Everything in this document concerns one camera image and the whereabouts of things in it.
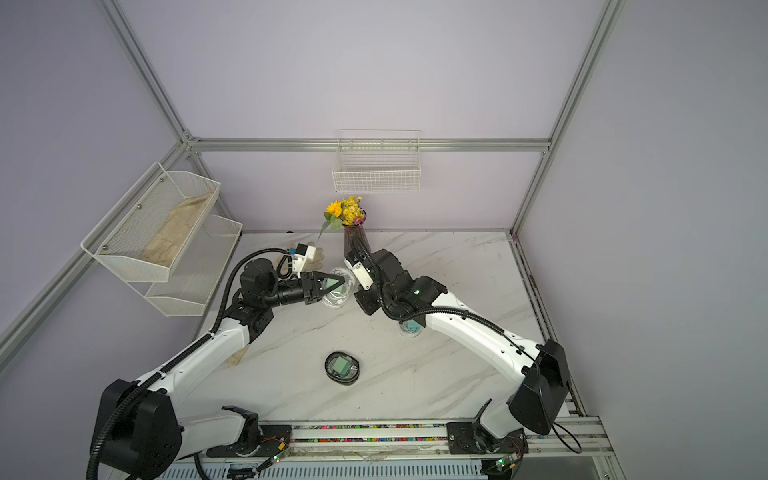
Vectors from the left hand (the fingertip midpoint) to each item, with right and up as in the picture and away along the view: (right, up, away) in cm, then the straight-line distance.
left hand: (342, 287), depth 73 cm
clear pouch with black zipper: (-3, -26, +9) cm, 28 cm away
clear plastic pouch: (+17, -16, +20) cm, 31 cm away
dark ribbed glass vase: (0, +14, +28) cm, 32 cm away
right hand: (+6, -1, +5) cm, 8 cm away
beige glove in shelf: (-47, +11, +4) cm, 48 cm away
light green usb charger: (-2, -23, +11) cm, 26 cm away
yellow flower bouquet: (-3, +22, +20) cm, 30 cm away
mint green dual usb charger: (-1, 0, -2) cm, 2 cm away
